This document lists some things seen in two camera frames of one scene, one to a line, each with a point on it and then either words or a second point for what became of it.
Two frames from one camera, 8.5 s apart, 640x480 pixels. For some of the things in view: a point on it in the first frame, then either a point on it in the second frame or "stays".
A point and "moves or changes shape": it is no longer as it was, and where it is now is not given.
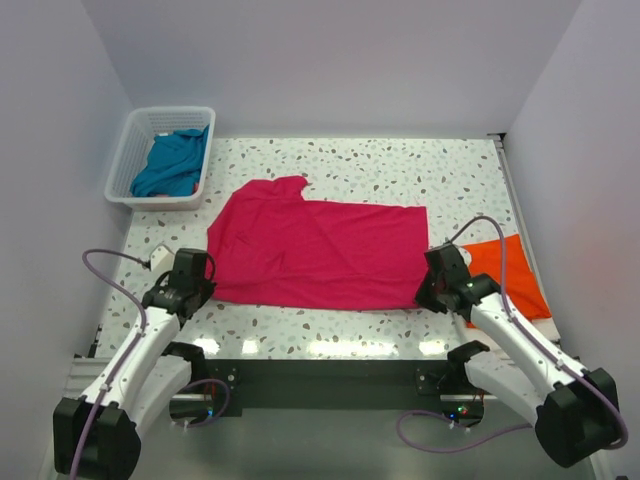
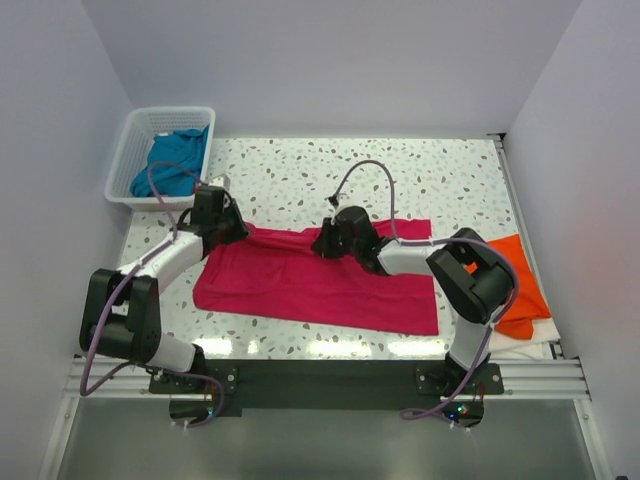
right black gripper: (421, 295) → (322, 245)
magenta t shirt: (268, 246) moves or changes shape
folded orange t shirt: (522, 289) stays
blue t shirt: (174, 164) stays
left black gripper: (207, 289) → (241, 231)
